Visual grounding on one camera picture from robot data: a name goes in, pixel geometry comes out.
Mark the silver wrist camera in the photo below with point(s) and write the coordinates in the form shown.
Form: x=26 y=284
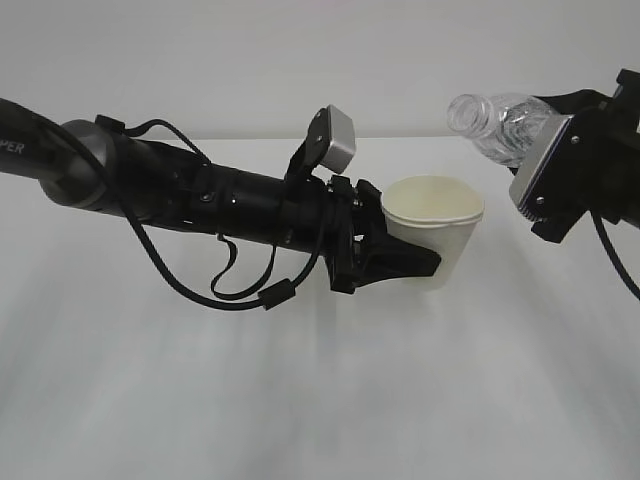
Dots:
x=330 y=142
x=540 y=189

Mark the clear green-label water bottle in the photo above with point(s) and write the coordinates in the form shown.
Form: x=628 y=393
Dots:
x=501 y=127

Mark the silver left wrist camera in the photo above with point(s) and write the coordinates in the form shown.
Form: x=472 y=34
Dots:
x=330 y=142

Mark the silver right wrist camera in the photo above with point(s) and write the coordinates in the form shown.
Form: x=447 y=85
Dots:
x=540 y=189

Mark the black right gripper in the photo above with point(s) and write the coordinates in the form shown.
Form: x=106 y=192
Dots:
x=601 y=156

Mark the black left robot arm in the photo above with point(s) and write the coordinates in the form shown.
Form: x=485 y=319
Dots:
x=106 y=167

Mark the white paper cup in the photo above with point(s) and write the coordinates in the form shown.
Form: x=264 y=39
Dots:
x=438 y=213

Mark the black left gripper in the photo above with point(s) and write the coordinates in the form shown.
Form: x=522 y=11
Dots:
x=357 y=250

